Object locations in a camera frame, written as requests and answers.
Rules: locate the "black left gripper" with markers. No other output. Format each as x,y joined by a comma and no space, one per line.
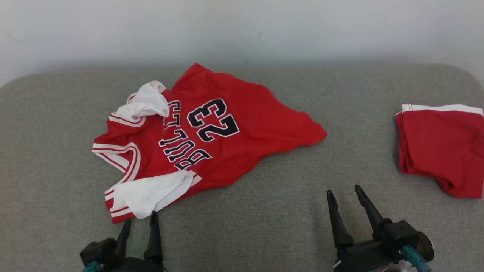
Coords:
138,265

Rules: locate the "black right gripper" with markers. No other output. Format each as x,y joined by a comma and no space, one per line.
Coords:
363,258

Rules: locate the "red shorts with white waistband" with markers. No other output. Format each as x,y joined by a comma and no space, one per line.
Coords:
442,151

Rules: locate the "red basketball jersey number 23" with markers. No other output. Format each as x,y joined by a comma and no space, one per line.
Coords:
257,124

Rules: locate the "grey fabric sofa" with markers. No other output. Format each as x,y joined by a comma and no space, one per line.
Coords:
283,196

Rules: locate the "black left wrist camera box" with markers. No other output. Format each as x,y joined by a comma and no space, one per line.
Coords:
98,251

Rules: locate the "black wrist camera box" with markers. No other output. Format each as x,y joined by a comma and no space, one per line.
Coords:
401,236
98,251

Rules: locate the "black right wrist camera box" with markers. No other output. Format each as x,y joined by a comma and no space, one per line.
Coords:
401,236

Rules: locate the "teal left camera connector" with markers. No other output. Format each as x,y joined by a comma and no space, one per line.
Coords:
92,267

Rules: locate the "teal camera connector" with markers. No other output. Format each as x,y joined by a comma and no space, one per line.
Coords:
92,267
414,258

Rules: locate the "teal right camera connector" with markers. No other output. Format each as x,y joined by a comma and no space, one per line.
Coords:
414,258

